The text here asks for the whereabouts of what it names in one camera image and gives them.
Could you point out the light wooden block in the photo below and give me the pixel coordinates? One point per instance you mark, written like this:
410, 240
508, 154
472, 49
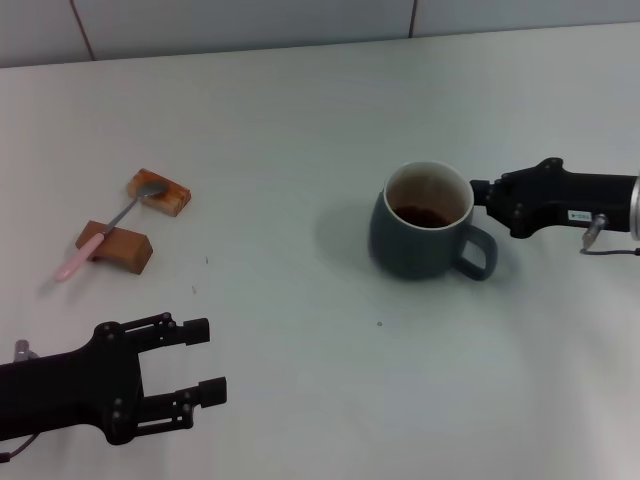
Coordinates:
170, 197

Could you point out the grey ceramic coffee cup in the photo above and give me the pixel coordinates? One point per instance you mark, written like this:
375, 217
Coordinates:
410, 250

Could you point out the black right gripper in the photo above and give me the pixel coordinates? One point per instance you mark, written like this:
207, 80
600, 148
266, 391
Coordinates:
565, 200

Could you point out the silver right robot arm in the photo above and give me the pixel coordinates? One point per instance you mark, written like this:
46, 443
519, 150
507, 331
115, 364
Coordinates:
635, 207

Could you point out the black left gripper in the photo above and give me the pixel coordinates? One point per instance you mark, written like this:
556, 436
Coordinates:
65, 387

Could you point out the dark arched wooden block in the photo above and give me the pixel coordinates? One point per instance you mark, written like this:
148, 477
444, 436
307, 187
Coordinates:
125, 247

